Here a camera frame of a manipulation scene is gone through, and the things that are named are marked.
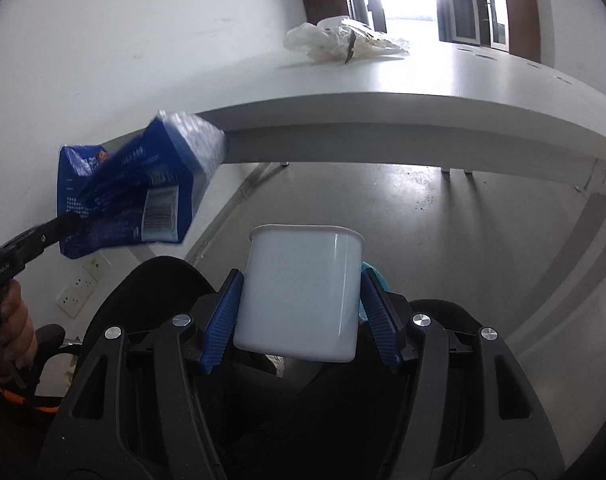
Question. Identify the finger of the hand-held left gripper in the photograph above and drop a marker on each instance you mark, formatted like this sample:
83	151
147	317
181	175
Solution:
48	232

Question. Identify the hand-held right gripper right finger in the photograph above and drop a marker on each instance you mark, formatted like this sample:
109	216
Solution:
380	320

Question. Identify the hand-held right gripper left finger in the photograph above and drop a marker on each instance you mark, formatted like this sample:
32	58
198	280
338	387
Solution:
223	320

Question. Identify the blue plastic basket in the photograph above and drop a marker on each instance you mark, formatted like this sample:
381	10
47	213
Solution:
378	274

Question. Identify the white cup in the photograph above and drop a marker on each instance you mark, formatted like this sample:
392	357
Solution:
298	295

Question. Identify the blue snack packet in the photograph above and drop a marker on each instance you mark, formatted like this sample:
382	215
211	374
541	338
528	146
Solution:
128	185

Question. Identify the clear plastic wrap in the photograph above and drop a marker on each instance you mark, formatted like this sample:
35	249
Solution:
378	42

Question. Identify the person's left hand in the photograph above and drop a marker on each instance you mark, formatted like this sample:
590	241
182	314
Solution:
13	330

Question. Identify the white table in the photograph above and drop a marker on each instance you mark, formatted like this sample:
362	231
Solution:
433	110

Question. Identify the brown glass-door cabinet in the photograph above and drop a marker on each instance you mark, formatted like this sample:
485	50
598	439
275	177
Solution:
518	5

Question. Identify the white wall socket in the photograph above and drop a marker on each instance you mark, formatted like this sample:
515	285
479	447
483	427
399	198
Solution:
75	296
95	265

